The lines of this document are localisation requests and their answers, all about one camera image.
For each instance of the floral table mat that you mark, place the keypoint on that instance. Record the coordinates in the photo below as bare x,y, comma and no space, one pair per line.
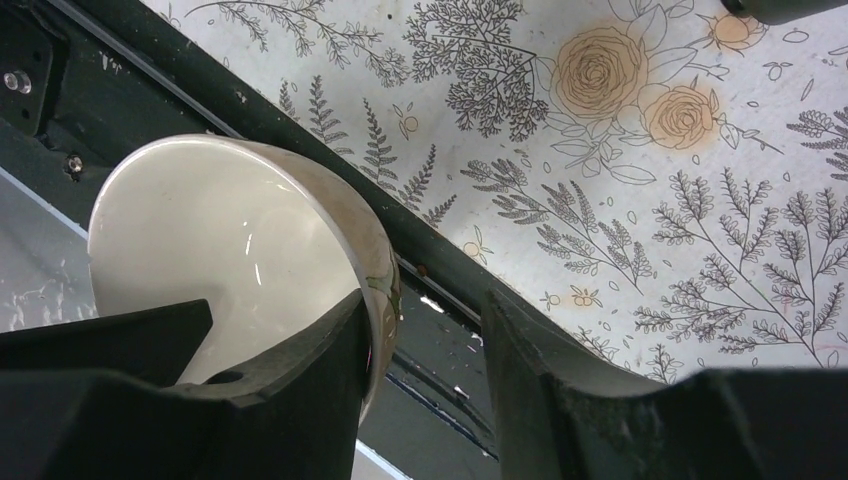
666,181

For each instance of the beige patterned bowl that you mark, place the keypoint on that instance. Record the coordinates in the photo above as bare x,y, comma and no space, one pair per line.
269,238

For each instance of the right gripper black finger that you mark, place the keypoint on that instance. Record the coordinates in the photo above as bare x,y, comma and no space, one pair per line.
561,412

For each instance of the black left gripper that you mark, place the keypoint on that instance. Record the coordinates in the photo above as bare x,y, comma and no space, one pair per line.
99,399

